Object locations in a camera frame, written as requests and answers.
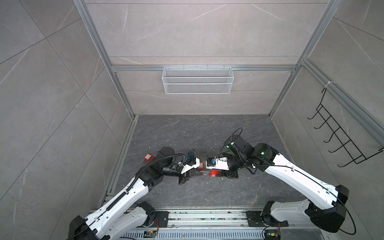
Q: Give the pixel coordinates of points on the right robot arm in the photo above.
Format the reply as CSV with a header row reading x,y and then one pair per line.
x,y
324,204

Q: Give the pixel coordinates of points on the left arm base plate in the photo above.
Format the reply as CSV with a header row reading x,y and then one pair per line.
x,y
157,219

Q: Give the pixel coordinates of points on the black wire hook rack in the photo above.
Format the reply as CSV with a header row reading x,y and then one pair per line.
x,y
340,134

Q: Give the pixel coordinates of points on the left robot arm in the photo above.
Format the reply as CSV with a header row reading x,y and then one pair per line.
x,y
123,212

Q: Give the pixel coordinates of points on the white wire mesh basket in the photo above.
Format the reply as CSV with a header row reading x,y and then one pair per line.
x,y
197,80

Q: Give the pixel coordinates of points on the red padlock long shackle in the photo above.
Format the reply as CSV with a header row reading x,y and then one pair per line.
x,y
201,166

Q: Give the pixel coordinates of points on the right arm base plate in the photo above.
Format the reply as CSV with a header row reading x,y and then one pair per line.
x,y
255,220

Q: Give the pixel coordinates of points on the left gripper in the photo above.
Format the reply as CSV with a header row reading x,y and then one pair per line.
x,y
195,173

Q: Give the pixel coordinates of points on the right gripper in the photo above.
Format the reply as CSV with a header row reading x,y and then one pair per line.
x,y
229,174

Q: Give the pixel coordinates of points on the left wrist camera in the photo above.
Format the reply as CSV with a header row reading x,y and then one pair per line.
x,y
192,163

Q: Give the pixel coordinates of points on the aluminium rail front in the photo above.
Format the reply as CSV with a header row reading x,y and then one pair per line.
x,y
222,224

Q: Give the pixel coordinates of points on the blue padlock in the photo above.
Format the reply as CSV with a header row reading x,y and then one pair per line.
x,y
191,153

